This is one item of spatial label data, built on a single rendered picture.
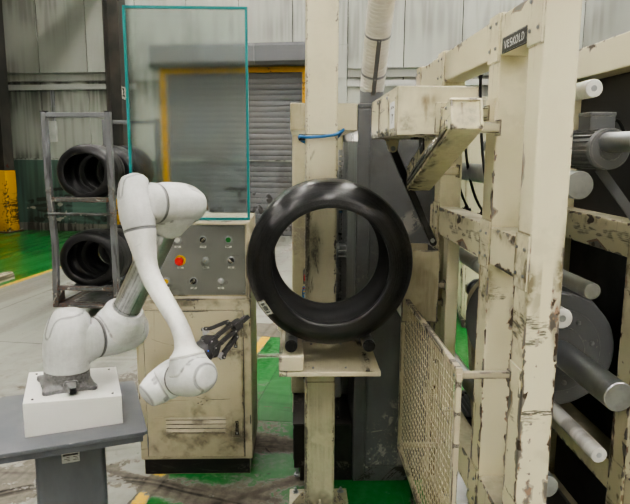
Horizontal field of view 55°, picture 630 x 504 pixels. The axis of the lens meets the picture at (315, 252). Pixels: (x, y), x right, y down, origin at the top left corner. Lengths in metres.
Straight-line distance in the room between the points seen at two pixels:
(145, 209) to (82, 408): 0.74
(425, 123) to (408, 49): 9.56
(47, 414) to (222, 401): 1.05
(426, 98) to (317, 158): 0.71
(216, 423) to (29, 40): 11.26
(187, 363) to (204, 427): 1.39
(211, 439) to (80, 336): 1.12
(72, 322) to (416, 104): 1.36
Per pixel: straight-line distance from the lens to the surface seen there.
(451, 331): 2.60
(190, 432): 3.18
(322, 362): 2.33
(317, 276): 2.52
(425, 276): 2.50
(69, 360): 2.30
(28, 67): 13.58
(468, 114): 1.82
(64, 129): 13.14
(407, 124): 1.88
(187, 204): 2.05
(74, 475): 2.42
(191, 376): 1.76
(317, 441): 2.76
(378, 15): 2.85
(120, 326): 2.34
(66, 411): 2.28
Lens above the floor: 1.59
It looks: 9 degrees down
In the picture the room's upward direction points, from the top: straight up
